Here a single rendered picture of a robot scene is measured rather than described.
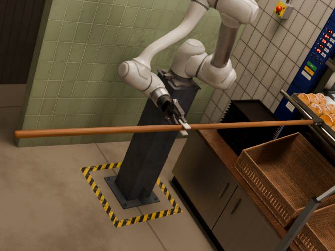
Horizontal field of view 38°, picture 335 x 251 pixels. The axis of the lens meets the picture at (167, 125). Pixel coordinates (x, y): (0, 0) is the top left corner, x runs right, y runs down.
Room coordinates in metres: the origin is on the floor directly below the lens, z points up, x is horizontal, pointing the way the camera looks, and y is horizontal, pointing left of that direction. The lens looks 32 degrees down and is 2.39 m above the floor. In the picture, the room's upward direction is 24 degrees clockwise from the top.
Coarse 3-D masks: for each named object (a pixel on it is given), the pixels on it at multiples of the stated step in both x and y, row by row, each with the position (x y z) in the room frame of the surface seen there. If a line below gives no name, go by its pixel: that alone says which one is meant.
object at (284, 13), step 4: (280, 0) 3.55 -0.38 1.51; (284, 0) 3.59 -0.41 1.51; (280, 4) 3.53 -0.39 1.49; (284, 4) 3.51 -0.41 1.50; (288, 4) 3.53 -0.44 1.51; (288, 8) 3.50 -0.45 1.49; (292, 8) 3.52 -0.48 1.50; (276, 12) 3.53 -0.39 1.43; (280, 12) 3.50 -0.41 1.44; (284, 12) 3.49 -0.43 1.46; (288, 12) 3.51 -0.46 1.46; (280, 16) 3.49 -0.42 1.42; (284, 16) 3.50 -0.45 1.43; (288, 16) 3.52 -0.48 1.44
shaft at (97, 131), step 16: (80, 128) 1.60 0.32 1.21; (96, 128) 1.65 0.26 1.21; (112, 128) 1.69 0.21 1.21; (128, 128) 1.74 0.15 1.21; (144, 128) 1.80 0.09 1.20; (160, 128) 1.85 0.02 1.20; (176, 128) 1.91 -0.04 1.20; (192, 128) 1.97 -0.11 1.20; (208, 128) 2.04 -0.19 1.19; (224, 128) 2.12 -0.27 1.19
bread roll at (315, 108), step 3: (309, 105) 2.75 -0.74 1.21; (312, 105) 2.74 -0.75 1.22; (315, 105) 2.73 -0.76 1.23; (318, 105) 2.74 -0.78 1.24; (312, 108) 2.72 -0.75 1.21; (315, 108) 2.71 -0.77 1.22; (318, 108) 2.71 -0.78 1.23; (315, 111) 2.70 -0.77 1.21; (318, 111) 2.70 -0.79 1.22; (321, 111) 2.71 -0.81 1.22; (318, 114) 2.70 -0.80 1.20; (321, 114) 2.71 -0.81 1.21
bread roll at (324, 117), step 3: (324, 114) 2.68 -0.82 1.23; (321, 117) 2.67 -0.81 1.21; (324, 117) 2.65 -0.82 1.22; (327, 117) 2.65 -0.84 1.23; (330, 117) 2.65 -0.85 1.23; (324, 120) 2.64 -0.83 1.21; (327, 120) 2.63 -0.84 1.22; (330, 120) 2.63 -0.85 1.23; (327, 123) 2.62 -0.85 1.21; (330, 123) 2.62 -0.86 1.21; (333, 123) 2.64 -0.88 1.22; (330, 126) 2.62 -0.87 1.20
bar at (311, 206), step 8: (288, 96) 2.84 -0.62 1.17; (296, 104) 2.77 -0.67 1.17; (304, 112) 2.72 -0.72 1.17; (320, 128) 2.60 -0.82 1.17; (328, 136) 2.55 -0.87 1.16; (328, 192) 2.25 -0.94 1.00; (312, 200) 2.21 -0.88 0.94; (320, 200) 2.22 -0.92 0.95; (304, 208) 2.22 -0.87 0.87; (312, 208) 2.19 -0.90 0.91; (304, 216) 2.20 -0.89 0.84; (296, 224) 2.20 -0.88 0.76; (304, 224) 2.21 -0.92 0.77; (288, 232) 2.21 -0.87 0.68; (296, 232) 2.20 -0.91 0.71; (288, 240) 2.19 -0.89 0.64; (280, 248) 2.20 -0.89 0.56
